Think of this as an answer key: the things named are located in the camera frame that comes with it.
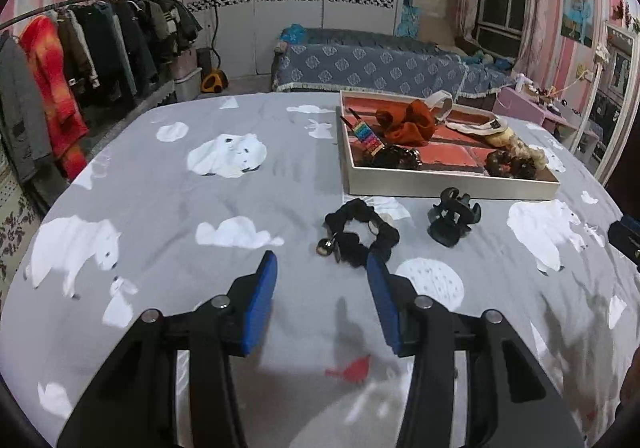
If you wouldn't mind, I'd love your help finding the brown braided scrunchie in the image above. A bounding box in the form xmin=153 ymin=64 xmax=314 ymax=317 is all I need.
xmin=486 ymin=151 xmax=538 ymax=180

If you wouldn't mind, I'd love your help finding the person's right forearm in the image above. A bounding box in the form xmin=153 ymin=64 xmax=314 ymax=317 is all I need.
xmin=619 ymin=348 xmax=640 ymax=409

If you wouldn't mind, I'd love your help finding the garment steamer on stand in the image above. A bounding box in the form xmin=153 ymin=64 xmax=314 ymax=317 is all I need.
xmin=200 ymin=0 xmax=228 ymax=94

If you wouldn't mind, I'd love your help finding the black scrunchie with charm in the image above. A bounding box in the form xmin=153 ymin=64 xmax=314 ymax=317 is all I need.
xmin=317 ymin=199 xmax=401 ymax=263

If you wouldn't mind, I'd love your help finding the pink side table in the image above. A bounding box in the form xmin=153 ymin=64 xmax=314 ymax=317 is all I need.
xmin=492 ymin=86 xmax=606 ymax=139

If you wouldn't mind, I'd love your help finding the orange scrunchie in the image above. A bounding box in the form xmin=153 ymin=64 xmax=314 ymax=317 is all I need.
xmin=375 ymin=99 xmax=437 ymax=146

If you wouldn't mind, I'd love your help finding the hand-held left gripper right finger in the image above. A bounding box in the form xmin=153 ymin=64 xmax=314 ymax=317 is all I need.
xmin=366 ymin=252 xmax=586 ymax=448

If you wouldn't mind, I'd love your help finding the brick-lined cardboard tray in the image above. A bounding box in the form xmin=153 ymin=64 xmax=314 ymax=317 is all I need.
xmin=336 ymin=89 xmax=563 ymax=201

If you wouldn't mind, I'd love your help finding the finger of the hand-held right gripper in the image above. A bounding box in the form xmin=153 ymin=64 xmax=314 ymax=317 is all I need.
xmin=607 ymin=215 xmax=640 ymax=274

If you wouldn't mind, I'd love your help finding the patterned floor rug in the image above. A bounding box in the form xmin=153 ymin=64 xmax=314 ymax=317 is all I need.
xmin=0 ymin=148 xmax=43 ymax=289

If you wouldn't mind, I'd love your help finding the cream braided hair tie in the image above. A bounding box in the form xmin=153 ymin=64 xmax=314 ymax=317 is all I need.
xmin=487 ymin=128 xmax=548 ymax=169

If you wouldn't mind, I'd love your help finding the pink curtain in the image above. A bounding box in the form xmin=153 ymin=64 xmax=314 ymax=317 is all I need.
xmin=457 ymin=0 xmax=551 ymax=74

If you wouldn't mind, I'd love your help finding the grey polar bear bedsheet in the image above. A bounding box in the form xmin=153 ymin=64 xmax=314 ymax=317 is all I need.
xmin=0 ymin=91 xmax=640 ymax=448

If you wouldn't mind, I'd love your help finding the metal clothes rail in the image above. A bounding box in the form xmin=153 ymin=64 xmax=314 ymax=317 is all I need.
xmin=0 ymin=0 xmax=166 ymax=32

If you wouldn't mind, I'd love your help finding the black claw hair clip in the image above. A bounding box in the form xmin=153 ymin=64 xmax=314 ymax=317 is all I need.
xmin=426 ymin=187 xmax=482 ymax=249

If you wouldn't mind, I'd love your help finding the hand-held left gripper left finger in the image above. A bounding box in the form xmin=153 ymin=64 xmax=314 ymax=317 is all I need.
xmin=56 ymin=249 xmax=279 ymax=448

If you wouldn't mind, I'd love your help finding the sofa with blue patterned cover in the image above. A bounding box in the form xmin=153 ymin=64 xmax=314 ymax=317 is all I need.
xmin=272 ymin=26 xmax=516 ymax=102

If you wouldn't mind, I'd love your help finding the wall poster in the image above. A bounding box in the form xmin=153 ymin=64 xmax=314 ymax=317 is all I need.
xmin=560 ymin=0 xmax=597 ymax=49

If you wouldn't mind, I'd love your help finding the rainbow striped hair clip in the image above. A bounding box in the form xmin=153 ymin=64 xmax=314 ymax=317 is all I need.
xmin=341 ymin=108 xmax=385 ymax=164

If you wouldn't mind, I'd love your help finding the black glitter scrunchie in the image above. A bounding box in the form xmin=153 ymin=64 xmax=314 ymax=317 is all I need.
xmin=361 ymin=143 xmax=424 ymax=171

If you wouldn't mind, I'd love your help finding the white headband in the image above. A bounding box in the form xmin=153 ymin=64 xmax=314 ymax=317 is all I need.
xmin=420 ymin=91 xmax=513 ymax=136

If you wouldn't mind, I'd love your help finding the white framed mirror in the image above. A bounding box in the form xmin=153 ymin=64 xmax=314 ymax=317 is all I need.
xmin=570 ymin=21 xmax=640 ymax=184

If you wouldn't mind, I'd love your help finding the row of hanging clothes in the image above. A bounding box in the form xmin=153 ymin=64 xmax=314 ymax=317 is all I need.
xmin=0 ymin=0 xmax=203 ymax=189

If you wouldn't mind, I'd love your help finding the dark window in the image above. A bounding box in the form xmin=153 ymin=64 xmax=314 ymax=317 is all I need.
xmin=472 ymin=0 xmax=528 ymax=59

